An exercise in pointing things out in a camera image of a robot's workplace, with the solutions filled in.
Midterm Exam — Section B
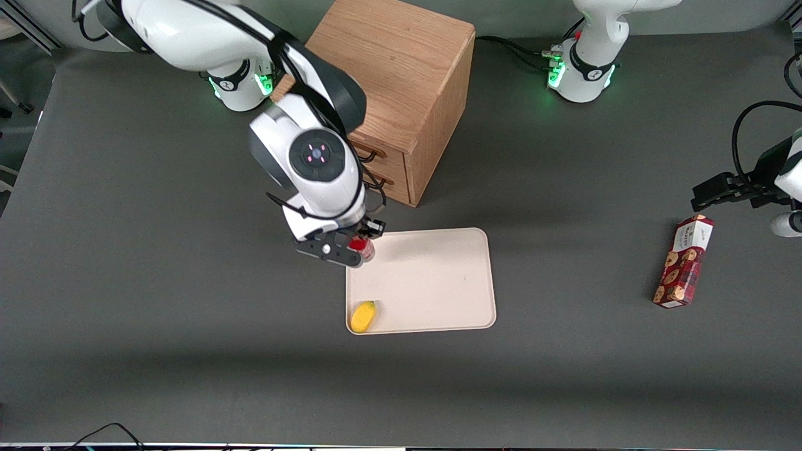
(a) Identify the thin black cable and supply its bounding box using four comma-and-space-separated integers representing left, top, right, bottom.
63, 422, 148, 451

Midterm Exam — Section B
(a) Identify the small red-capped coke bottle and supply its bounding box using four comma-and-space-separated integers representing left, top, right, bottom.
348, 237, 377, 264

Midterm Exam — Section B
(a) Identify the black base cable bundle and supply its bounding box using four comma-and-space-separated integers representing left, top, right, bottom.
475, 34, 565, 71

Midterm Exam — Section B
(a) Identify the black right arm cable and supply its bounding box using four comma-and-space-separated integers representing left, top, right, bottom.
266, 25, 389, 220

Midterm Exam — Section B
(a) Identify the wooden drawer cabinet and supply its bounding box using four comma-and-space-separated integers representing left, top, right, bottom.
271, 0, 477, 207

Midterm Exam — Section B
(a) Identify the red tartan cookie box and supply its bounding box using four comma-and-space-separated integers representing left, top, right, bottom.
652, 214, 715, 309

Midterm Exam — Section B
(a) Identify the yellow toy fruit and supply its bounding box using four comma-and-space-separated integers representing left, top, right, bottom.
350, 301, 377, 334

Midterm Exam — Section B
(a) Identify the black looped cable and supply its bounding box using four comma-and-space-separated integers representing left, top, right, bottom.
731, 100, 802, 189

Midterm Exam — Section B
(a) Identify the aluminium frame bar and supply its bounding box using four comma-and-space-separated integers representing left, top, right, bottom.
0, 0, 63, 57

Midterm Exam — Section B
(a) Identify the cream rectangular tray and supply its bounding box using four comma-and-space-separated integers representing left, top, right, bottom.
345, 227, 497, 336

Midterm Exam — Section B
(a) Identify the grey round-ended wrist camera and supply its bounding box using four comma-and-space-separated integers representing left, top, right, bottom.
771, 212, 802, 237

